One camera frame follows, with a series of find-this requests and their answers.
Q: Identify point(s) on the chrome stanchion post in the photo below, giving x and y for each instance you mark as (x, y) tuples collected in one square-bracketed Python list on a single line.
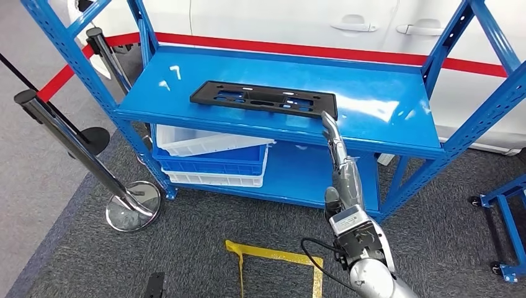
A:
[(107, 57), (70, 142)]

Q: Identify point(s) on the white car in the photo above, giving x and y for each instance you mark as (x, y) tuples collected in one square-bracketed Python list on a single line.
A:
[(287, 20)]

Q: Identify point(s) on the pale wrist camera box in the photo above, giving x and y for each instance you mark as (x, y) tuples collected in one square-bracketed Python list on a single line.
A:
[(349, 222)]

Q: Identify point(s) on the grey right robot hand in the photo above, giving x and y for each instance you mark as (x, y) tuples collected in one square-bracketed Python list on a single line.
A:
[(349, 185)]

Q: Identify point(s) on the black stanchion with disc base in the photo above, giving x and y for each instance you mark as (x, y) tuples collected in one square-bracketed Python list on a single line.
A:
[(96, 140)]

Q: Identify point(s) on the red barrier belt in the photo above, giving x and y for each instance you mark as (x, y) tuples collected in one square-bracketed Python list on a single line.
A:
[(287, 47)]

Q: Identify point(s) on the yellow floor tape square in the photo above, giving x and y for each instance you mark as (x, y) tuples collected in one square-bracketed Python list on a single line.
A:
[(279, 255)]

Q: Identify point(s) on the black plastic plate bracket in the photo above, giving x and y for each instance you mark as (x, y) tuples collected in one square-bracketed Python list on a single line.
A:
[(201, 98)]

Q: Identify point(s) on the white slotted plastic panel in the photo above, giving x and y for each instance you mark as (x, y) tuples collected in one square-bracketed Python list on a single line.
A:
[(385, 159)]

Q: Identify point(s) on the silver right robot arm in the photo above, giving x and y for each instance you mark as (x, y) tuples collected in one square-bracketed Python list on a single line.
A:
[(370, 279)]

